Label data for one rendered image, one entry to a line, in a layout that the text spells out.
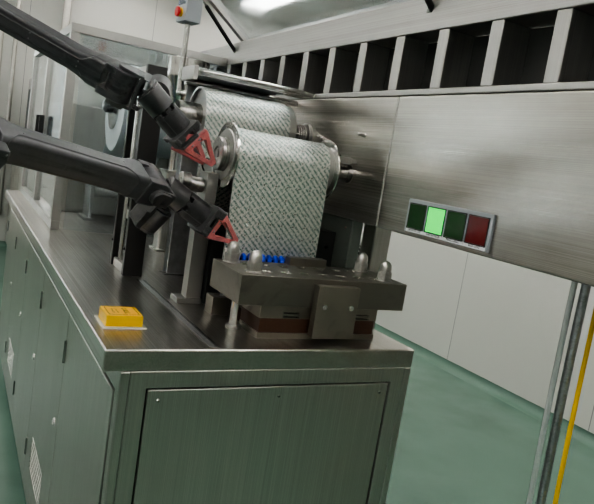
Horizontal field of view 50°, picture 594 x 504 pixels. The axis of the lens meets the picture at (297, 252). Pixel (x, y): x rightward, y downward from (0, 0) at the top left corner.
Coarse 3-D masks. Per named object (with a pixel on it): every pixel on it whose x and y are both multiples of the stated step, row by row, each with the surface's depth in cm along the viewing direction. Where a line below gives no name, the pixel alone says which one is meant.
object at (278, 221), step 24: (240, 192) 140; (264, 192) 143; (288, 192) 146; (312, 192) 149; (240, 216) 141; (264, 216) 144; (288, 216) 147; (312, 216) 150; (240, 240) 143; (264, 240) 145; (288, 240) 148; (312, 240) 151
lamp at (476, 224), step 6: (474, 216) 119; (474, 222) 119; (480, 222) 118; (486, 222) 117; (468, 228) 120; (474, 228) 119; (480, 228) 118; (486, 228) 116; (468, 234) 120; (474, 234) 119; (480, 234) 118; (468, 240) 120; (474, 240) 119; (480, 240) 118
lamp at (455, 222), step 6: (450, 216) 125; (456, 216) 124; (462, 216) 122; (450, 222) 125; (456, 222) 123; (462, 222) 122; (450, 228) 125; (456, 228) 123; (462, 228) 122; (444, 234) 126; (450, 234) 125; (456, 234) 123; (462, 234) 122
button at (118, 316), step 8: (104, 312) 121; (112, 312) 121; (120, 312) 122; (128, 312) 123; (136, 312) 124; (104, 320) 120; (112, 320) 119; (120, 320) 120; (128, 320) 121; (136, 320) 121
